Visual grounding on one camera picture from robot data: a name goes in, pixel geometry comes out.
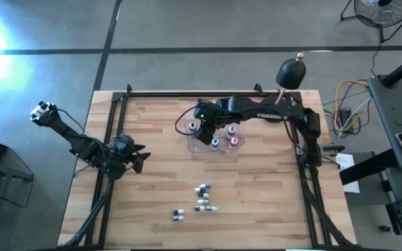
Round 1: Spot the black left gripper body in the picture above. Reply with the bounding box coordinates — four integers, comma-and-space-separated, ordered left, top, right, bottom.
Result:
106, 134, 137, 181

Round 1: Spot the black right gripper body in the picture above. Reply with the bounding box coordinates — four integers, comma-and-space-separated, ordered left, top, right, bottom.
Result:
194, 100, 225, 132

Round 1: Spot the clear plastic bin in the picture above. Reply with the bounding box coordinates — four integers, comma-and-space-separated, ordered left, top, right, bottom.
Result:
185, 112, 246, 160

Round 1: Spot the black desk lamp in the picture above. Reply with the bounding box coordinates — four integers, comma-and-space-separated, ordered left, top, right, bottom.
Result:
262, 51, 307, 124

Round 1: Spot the dark side stand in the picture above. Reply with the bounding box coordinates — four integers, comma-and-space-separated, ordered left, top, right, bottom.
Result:
0, 148, 34, 210

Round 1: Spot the black power strip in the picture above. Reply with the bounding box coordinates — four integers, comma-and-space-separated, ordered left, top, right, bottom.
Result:
338, 107, 352, 130

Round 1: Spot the white paper sheet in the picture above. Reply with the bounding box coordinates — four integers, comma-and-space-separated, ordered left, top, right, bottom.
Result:
335, 153, 361, 195

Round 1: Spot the black metal beam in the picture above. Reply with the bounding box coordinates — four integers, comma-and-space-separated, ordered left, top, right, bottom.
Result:
338, 149, 402, 186

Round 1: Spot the dark grey side desk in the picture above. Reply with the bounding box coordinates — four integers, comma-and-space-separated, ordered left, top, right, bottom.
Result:
366, 73, 402, 169

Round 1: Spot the black floor fan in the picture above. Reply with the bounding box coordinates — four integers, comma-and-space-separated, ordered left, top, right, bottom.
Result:
339, 0, 402, 43

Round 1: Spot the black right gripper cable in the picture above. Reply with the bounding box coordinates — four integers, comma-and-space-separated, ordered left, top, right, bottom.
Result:
174, 105, 202, 137

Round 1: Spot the black aluminium table frame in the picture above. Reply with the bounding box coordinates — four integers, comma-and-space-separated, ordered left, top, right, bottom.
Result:
57, 82, 354, 249

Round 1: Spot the yellow cable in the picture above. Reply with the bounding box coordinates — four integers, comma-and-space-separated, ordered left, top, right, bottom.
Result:
333, 79, 376, 133

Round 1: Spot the grey cable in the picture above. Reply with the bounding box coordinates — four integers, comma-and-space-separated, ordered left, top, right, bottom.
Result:
338, 97, 375, 139

